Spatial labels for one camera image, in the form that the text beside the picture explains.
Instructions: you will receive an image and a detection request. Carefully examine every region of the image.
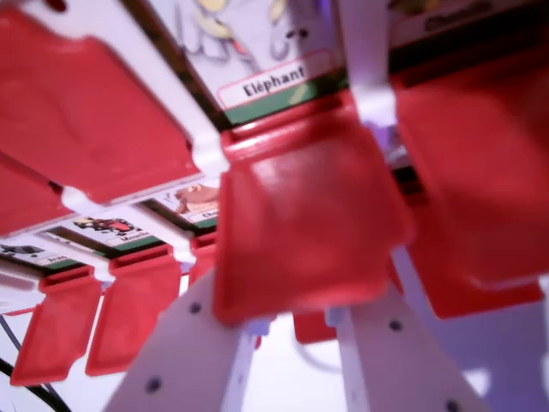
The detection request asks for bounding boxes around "red plastic flap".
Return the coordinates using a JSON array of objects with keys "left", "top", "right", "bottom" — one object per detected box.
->
[
  {"left": 388, "top": 51, "right": 549, "bottom": 321},
  {"left": 0, "top": 6, "right": 205, "bottom": 207},
  {"left": 84, "top": 245, "right": 184, "bottom": 379},
  {"left": 9, "top": 264, "right": 105, "bottom": 388},
  {"left": 212, "top": 113, "right": 415, "bottom": 326}
]

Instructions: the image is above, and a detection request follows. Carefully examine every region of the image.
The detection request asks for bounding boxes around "elephant picture card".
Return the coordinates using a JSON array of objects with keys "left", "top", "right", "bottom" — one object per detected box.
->
[{"left": 169, "top": 0, "right": 351, "bottom": 130}]

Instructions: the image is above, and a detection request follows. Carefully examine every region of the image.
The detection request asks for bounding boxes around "red and white game board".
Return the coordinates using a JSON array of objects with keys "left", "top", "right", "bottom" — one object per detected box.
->
[{"left": 0, "top": 0, "right": 549, "bottom": 390}]

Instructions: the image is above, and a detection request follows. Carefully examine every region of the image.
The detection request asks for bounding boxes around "long black cable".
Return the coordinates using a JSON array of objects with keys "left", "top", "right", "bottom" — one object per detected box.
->
[{"left": 0, "top": 358, "right": 65, "bottom": 412}]

